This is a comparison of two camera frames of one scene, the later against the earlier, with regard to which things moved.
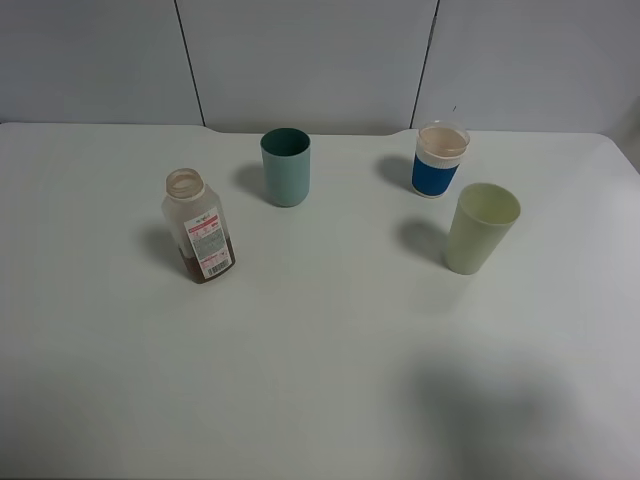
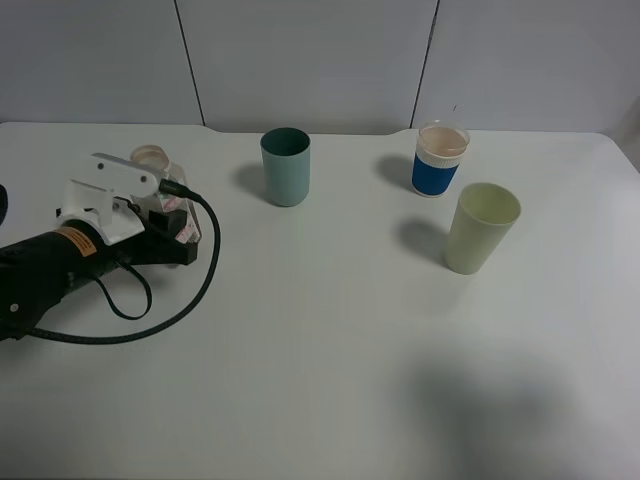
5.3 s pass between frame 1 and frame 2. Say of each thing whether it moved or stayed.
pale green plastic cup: stayed
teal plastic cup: stayed
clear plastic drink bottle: moved
